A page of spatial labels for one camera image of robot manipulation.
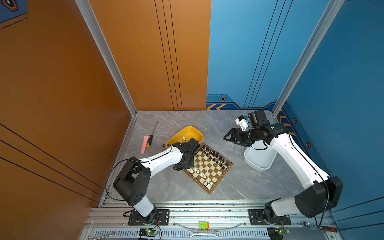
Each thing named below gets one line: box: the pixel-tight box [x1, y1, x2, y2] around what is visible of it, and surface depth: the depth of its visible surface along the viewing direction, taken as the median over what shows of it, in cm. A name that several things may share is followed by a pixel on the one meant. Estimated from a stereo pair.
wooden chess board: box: [182, 142, 234, 195], surface depth 91 cm
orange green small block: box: [199, 221, 210, 230], surface depth 71 cm
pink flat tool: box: [140, 135, 150, 154], surface depth 102 cm
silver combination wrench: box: [187, 230, 220, 238], surface depth 71 cm
